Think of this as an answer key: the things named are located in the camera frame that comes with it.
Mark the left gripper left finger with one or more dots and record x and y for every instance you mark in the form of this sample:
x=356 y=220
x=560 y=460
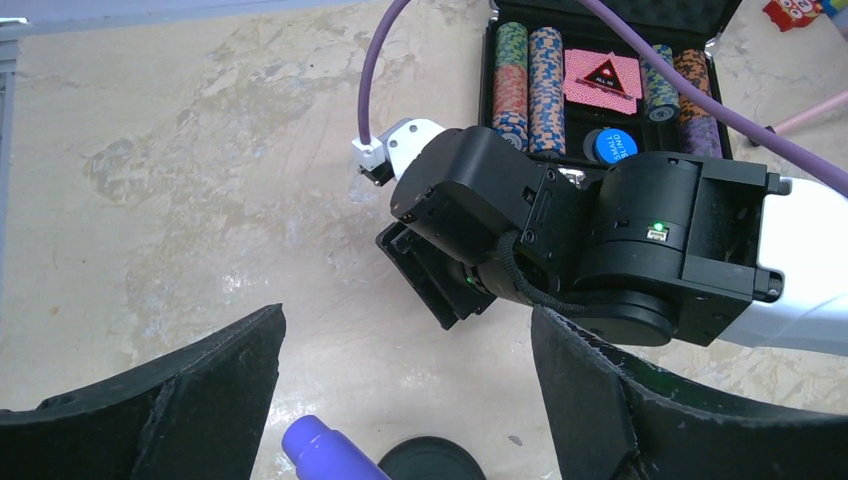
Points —
x=196 y=413

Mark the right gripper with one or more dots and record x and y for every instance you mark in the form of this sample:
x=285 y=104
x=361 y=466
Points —
x=477 y=220

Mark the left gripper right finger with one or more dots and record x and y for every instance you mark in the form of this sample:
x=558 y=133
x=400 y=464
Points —
x=613 y=415

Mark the clear plastic button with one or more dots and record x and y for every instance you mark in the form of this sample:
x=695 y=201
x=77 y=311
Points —
x=589 y=145

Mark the blue dealer button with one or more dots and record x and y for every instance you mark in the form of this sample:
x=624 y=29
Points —
x=612 y=145

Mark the triangular all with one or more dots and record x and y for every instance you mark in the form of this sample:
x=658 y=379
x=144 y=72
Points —
x=605 y=77

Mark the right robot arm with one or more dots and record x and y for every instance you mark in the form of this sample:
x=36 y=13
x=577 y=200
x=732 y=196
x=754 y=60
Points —
x=657 y=247

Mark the red toy card pack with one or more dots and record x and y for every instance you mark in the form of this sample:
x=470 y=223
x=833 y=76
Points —
x=787 y=15

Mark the purple handheld massager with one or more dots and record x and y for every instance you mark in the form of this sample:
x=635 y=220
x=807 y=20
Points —
x=319 y=452

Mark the blue and orange chip row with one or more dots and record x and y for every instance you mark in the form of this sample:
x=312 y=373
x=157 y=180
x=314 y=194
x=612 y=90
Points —
x=547 y=132

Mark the green and red chip row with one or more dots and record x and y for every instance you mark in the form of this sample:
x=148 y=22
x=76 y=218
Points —
x=510 y=97

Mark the pink playing card deck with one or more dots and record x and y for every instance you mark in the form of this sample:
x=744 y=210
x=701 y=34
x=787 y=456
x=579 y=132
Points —
x=579 y=62

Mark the dark green chip stack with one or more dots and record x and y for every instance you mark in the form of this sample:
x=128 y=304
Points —
x=661 y=99

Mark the orange and black chip row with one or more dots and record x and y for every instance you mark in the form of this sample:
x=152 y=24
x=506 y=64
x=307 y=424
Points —
x=693 y=66

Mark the pink music stand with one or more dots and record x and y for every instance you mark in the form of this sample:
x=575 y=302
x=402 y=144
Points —
x=806 y=116

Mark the colourful toy car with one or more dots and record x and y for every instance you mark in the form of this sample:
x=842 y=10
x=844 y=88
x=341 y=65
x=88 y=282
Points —
x=833 y=7

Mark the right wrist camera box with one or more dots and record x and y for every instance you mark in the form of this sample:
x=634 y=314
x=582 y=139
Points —
x=388 y=156

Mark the aluminium table frame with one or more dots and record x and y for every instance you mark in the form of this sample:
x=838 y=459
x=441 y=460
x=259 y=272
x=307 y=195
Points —
x=11 y=30

